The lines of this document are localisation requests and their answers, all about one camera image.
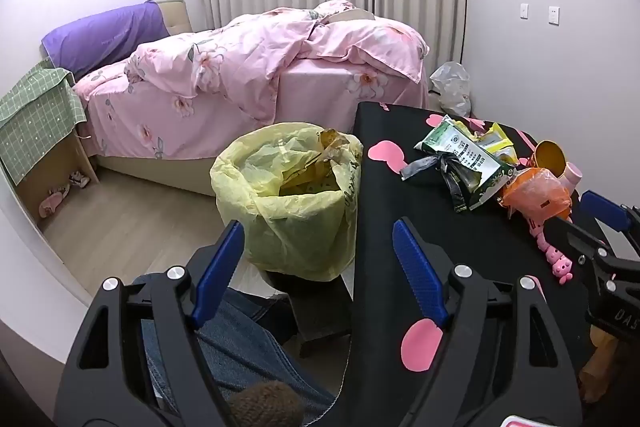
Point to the small pink bottle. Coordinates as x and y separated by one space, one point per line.
573 176

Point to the pink toy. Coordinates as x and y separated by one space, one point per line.
557 259

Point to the beige headboard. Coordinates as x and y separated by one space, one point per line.
175 14

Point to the grey crumpled wrapper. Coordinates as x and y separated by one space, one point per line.
420 166

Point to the orange plastic bag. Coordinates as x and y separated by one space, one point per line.
537 194

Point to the purple pillow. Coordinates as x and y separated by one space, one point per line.
100 37

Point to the yellow noodle snack packet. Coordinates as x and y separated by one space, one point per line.
495 138

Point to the dark grey block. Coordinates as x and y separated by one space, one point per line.
320 312

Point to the pink floral duvet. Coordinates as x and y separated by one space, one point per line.
260 42

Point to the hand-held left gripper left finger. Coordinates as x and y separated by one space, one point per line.
220 272

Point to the wooden nightstand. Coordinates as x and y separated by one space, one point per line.
55 162

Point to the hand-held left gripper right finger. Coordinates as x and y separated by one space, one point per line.
420 272

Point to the green checked cloth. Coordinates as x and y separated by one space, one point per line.
35 107

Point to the bin with yellow plastic liner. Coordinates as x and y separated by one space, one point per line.
280 217

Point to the person's right hand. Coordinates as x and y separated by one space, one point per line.
600 357

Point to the white plastic bag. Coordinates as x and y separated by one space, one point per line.
452 87

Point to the bed with pink sheet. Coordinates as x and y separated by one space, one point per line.
310 92

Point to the green white snack packet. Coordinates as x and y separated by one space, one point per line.
465 152

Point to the person's leg in jeans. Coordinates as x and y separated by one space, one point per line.
240 347

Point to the golden crumpled wrapper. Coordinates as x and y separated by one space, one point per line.
332 146

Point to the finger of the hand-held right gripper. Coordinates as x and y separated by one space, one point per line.
605 209
570 237

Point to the orange cup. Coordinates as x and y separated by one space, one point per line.
550 157

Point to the brown fuzzy object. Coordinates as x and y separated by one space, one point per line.
265 404

